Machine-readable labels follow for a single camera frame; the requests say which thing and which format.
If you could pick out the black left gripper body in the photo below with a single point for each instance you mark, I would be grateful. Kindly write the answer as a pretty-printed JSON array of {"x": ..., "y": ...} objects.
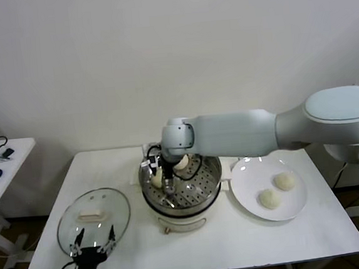
[{"x": 88, "y": 262}]

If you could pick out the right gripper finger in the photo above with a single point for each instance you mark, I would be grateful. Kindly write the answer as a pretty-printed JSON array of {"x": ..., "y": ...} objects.
[{"x": 168, "y": 173}]

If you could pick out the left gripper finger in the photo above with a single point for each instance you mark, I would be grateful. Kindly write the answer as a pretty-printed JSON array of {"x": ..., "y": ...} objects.
[
  {"x": 74, "y": 249},
  {"x": 109, "y": 244}
]

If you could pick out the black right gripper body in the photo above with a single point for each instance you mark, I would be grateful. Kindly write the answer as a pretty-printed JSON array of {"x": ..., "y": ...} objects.
[{"x": 163, "y": 161}]

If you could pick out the white steamed baozi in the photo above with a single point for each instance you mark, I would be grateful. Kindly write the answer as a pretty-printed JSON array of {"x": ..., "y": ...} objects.
[
  {"x": 182, "y": 164},
  {"x": 157, "y": 179},
  {"x": 270, "y": 199},
  {"x": 285, "y": 182}
]

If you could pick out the glass pot lid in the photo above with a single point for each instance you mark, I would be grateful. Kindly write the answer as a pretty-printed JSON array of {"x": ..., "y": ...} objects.
[{"x": 110, "y": 209}]

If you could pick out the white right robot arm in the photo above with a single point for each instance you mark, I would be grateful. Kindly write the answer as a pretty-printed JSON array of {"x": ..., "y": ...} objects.
[{"x": 236, "y": 132}]

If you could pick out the stainless steel steamer basket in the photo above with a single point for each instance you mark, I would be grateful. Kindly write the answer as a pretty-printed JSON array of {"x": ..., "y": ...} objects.
[{"x": 202, "y": 183}]

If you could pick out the cream electric cooking pot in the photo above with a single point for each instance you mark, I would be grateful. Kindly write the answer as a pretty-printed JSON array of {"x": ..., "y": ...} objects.
[{"x": 181, "y": 224}]

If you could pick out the white round plate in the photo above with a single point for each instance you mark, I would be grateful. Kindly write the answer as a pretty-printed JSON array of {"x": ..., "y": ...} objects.
[{"x": 249, "y": 178}]

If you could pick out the white side table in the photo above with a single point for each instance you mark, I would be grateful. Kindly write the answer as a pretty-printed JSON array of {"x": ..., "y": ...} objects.
[{"x": 17, "y": 148}]

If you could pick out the small black tag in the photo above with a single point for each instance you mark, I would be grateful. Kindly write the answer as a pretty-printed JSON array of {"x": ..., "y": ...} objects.
[{"x": 8, "y": 152}]

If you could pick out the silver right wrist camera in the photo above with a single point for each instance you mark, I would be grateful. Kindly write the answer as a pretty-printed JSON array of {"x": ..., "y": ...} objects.
[{"x": 152, "y": 163}]

